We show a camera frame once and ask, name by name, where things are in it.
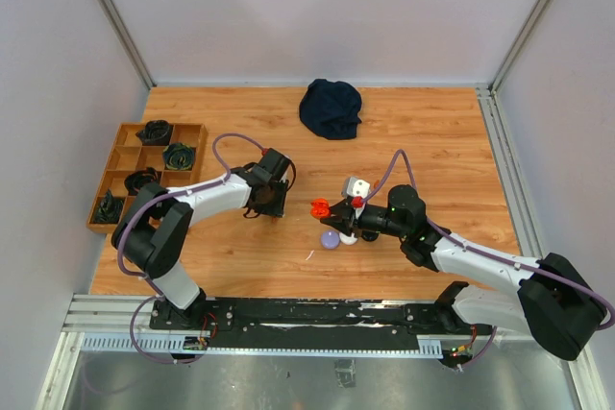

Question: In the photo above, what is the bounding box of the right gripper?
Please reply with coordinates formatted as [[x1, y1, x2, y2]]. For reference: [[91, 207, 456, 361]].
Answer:
[[321, 199, 407, 238]]

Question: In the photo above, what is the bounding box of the white earbud case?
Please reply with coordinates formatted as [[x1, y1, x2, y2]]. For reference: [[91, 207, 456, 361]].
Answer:
[[339, 233, 357, 246]]

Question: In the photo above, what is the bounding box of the orange earbud case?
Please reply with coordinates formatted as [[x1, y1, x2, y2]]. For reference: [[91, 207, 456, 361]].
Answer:
[[310, 198, 331, 219]]

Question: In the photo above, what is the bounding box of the lavender earbud case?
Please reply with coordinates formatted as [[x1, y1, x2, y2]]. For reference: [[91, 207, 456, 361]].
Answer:
[[320, 230, 341, 250]]

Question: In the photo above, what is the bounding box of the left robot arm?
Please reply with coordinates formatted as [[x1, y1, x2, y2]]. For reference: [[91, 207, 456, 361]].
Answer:
[[111, 148, 296, 329]]

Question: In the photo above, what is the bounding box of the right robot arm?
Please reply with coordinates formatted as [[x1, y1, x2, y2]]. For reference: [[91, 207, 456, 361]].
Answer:
[[310, 184, 609, 361]]

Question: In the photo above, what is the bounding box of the wooden compartment tray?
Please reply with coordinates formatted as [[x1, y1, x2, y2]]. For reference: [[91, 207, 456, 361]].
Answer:
[[86, 121, 208, 234]]

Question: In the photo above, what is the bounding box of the dark navy crumpled cloth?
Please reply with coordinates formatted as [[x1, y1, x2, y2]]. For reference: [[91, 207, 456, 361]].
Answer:
[[298, 79, 362, 140]]

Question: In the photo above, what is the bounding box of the rolled green patterned tie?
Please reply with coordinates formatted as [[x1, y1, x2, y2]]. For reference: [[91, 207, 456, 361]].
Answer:
[[162, 142, 196, 171]]

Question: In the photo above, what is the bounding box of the rolled black tie top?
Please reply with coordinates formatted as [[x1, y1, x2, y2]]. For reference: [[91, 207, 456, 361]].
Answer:
[[135, 120, 174, 146]]

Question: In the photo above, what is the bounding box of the rolled black orange tie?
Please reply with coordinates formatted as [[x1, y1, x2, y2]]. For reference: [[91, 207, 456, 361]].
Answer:
[[124, 166, 161, 196]]

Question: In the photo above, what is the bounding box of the rolled green black tie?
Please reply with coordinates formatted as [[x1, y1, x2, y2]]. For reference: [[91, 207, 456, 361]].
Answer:
[[91, 189, 124, 225]]

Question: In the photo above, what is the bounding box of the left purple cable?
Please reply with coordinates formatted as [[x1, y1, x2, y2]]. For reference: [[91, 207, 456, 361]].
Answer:
[[117, 133, 268, 366]]

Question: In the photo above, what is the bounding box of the purple cable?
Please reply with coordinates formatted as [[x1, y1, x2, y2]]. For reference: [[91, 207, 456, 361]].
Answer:
[[362, 149, 615, 368], [117, 133, 268, 366]]

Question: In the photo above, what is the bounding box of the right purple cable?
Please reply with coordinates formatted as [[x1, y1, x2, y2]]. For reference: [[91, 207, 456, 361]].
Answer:
[[362, 149, 615, 368]]

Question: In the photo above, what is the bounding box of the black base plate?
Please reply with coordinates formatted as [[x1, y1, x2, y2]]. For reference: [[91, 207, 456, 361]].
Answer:
[[149, 298, 475, 351]]

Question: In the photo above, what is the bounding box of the aluminium frame rail right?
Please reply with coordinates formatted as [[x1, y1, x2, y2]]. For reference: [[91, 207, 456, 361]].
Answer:
[[476, 0, 554, 257]]

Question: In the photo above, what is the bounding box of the aluminium frame post left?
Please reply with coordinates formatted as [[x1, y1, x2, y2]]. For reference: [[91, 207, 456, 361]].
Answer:
[[97, 0, 157, 89]]

